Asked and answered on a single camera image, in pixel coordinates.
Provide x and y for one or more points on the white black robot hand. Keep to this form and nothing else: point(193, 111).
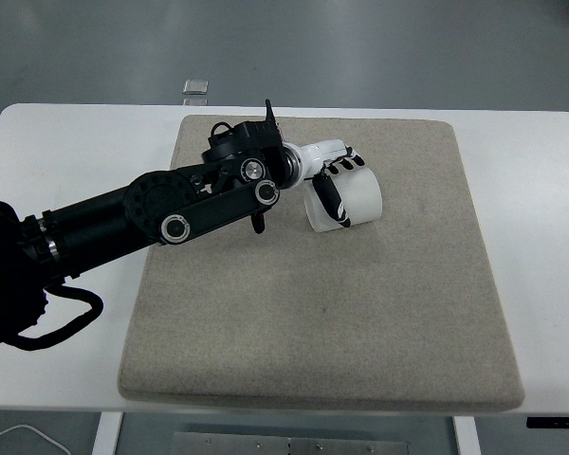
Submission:
point(315, 156)

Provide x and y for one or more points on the white cup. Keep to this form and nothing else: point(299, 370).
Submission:
point(362, 199)

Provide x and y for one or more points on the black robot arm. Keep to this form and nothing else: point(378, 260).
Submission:
point(99, 223)

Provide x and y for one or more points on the metal floor socket cover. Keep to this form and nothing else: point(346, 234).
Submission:
point(196, 86)
point(194, 101)

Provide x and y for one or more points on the beige fabric mat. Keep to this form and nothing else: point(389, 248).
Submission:
point(313, 308)

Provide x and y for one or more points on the grey metal plate with screws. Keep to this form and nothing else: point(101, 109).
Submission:
point(289, 445)

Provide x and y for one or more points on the white table leg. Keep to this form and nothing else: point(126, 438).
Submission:
point(465, 436)
point(106, 433)

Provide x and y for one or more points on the black table control panel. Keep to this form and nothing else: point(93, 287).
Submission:
point(557, 423)

